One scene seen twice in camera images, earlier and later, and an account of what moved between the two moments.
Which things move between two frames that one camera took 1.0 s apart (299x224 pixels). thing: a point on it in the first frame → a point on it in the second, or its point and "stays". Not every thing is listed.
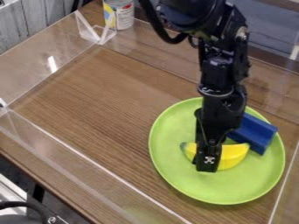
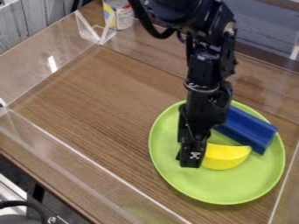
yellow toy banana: (234, 153) stays
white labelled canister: (118, 14) stays
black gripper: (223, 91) → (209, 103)
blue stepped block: (255, 133) stays
